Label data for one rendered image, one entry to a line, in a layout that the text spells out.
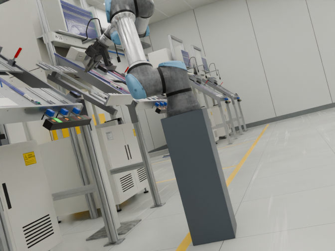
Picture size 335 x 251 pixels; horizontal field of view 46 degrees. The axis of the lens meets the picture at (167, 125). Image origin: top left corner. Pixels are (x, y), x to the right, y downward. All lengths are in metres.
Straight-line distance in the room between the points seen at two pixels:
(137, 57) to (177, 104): 0.27
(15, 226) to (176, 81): 0.98
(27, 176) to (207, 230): 0.93
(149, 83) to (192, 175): 0.42
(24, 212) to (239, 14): 7.98
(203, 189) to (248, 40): 7.80
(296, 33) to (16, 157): 7.88
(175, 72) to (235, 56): 7.65
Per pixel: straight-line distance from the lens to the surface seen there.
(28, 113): 1.70
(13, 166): 2.04
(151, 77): 1.67
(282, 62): 9.22
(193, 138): 1.64
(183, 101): 1.67
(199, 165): 1.65
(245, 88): 9.24
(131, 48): 1.77
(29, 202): 2.08
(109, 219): 2.10
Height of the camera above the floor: 0.52
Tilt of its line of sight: level
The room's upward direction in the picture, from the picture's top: 15 degrees counter-clockwise
